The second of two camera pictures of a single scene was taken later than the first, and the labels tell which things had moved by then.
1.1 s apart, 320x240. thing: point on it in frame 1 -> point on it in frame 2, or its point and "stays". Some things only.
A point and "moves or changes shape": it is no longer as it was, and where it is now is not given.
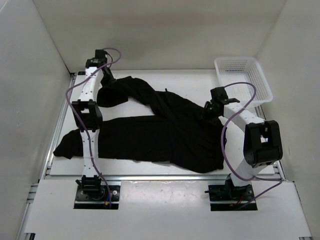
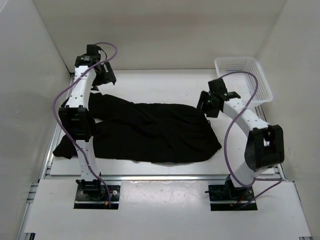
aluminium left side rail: [54, 139] stays
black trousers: [175, 130] moves or changes shape
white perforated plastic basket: [244, 78] stays
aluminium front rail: [168, 178] stays
